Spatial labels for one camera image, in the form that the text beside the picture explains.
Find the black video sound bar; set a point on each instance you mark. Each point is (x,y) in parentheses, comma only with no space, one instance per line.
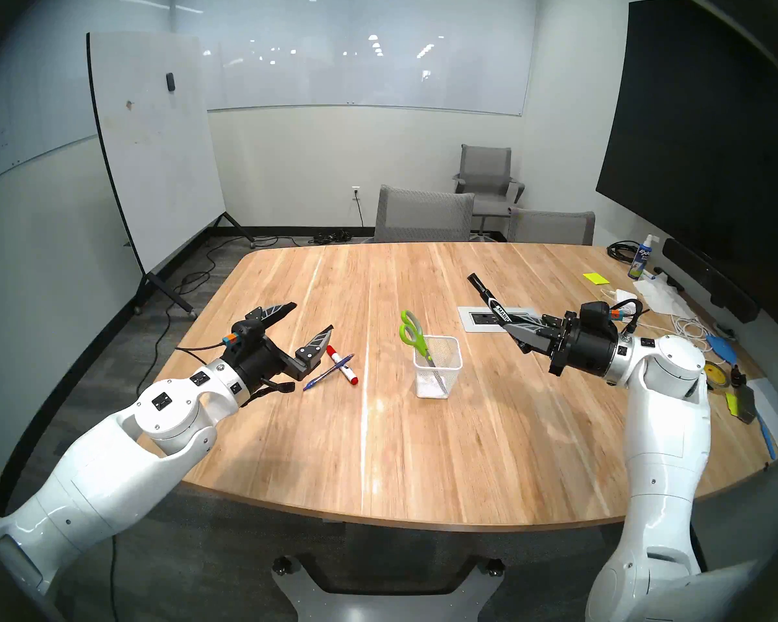
(710,279)

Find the blue flat disc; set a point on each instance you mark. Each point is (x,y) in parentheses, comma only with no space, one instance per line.
(723,347)

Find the small black bottle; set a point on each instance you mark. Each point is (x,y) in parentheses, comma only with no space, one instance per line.
(738,376)

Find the wide glass wall whiteboard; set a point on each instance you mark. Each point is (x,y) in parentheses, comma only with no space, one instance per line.
(363,57)

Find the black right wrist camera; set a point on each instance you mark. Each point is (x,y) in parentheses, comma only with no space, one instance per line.
(596,316)

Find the large black wall screen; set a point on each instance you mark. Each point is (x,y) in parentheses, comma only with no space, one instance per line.
(700,141)

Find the silver table power outlet panel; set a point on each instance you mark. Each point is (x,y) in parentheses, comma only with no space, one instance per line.
(465,322)

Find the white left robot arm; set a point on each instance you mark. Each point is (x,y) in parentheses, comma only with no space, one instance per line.
(117,465)

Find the blue stick tool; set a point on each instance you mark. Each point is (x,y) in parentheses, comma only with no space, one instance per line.
(766,436)

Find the yellow tape roll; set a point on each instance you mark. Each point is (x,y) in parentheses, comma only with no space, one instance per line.
(719,378)

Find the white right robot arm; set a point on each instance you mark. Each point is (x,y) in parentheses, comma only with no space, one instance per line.
(668,433)

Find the white power adapter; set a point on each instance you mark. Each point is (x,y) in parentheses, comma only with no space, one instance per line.
(625,295)

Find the black permanent marker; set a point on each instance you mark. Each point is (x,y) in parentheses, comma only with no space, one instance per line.
(489,297)

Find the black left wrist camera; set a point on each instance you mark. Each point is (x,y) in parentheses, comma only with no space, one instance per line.
(246,339)

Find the blue ballpoint pen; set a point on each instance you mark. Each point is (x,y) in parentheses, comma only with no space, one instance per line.
(314,382)

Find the rolling white whiteboard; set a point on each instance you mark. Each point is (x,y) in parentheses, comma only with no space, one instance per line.
(155,141)

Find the red capped whiteboard marker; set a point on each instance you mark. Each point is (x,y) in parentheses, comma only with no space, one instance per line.
(345,370)

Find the white mesh pen holder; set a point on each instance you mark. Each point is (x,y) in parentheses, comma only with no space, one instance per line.
(447,384)

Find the whiteboard cleaner spray bottle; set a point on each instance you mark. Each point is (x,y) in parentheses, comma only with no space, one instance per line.
(640,261)

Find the yellow and black pad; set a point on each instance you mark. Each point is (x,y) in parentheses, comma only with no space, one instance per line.
(745,403)

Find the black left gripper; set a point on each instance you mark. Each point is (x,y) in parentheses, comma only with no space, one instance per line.
(266,371)

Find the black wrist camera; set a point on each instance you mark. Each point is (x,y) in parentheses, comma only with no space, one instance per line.
(246,339)
(596,316)

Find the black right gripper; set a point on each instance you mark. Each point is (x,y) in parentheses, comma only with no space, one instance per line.
(583,352)

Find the grey mesh office chair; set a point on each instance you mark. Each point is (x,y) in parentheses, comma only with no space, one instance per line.
(424,216)
(551,229)

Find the white paper sheet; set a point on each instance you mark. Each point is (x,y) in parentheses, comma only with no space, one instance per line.
(775,413)

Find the wall whiteboard with blue writing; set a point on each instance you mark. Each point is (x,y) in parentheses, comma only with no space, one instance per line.
(39,96)

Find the grey office chair with armrests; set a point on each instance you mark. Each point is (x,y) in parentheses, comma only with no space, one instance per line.
(486,164)

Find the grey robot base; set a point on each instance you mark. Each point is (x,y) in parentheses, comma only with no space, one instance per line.
(389,604)

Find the yellow sticky note pad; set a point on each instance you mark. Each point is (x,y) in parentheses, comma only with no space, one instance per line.
(596,278)

